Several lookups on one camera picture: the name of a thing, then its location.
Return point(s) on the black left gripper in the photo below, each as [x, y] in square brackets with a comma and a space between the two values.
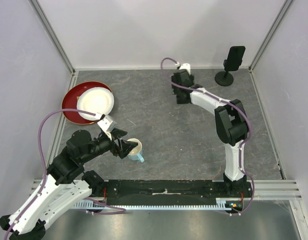
[124, 147]

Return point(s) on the black round-base phone holder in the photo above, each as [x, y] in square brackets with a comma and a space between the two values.
[224, 78]

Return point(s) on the black phone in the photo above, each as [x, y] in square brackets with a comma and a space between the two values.
[234, 58]

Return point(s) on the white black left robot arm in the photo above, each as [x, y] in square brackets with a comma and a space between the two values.
[65, 182]

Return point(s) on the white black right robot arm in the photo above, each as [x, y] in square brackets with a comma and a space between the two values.
[231, 127]

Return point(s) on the light blue mug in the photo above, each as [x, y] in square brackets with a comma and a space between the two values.
[136, 153]

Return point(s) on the white round plate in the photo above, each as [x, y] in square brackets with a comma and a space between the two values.
[97, 100]

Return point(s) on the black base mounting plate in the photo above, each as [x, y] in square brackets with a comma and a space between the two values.
[119, 189]

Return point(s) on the red round tray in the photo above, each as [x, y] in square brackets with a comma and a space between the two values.
[71, 98]

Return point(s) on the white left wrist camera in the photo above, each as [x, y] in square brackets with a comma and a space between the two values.
[106, 123]

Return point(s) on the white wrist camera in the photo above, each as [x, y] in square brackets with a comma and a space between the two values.
[184, 66]
[106, 123]

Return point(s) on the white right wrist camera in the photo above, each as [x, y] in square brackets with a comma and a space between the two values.
[184, 66]

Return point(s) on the aluminium frame post left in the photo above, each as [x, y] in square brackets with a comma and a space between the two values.
[52, 34]

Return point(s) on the aluminium frame post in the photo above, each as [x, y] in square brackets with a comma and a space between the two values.
[52, 34]
[271, 32]

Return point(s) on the aluminium frame post right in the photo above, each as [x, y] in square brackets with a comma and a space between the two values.
[271, 32]

